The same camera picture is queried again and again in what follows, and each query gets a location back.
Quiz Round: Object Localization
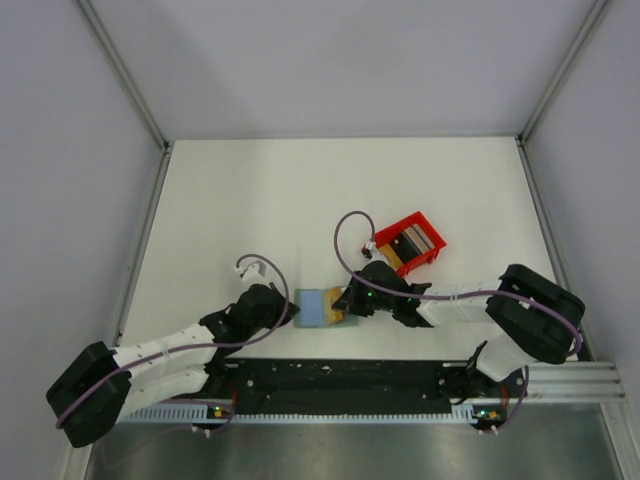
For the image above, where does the stack of credit cards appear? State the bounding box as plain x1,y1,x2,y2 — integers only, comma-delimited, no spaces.
375,220,440,271

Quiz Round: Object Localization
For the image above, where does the grey slotted cable duct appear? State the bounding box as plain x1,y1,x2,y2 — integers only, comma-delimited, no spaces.
123,404,488,425

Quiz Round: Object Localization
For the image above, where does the right aluminium frame post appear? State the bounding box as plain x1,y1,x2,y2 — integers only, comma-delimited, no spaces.
517,0,614,148

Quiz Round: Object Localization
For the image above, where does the red plastic bin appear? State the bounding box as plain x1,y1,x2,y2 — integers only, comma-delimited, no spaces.
374,211,447,277

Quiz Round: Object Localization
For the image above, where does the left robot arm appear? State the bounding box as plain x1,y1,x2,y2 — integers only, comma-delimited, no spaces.
45,284,299,448

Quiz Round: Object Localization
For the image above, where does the aluminium frame post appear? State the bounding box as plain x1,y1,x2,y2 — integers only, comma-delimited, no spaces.
517,0,614,148
73,0,170,152

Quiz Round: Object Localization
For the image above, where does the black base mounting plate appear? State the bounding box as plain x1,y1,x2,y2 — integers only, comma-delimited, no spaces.
198,358,523,415

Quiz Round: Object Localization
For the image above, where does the left aluminium frame post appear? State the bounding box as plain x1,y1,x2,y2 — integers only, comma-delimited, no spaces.
73,0,170,152

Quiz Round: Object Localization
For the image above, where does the aluminium front rail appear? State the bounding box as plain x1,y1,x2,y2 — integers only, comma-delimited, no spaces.
526,361,626,404

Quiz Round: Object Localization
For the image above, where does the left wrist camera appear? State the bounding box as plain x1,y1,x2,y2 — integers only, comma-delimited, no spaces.
235,260,268,287

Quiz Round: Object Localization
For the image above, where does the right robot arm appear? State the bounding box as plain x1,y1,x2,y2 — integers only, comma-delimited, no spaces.
330,260,585,396

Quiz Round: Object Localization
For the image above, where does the yellow credit card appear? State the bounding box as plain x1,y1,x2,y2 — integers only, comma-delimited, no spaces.
322,285,349,326

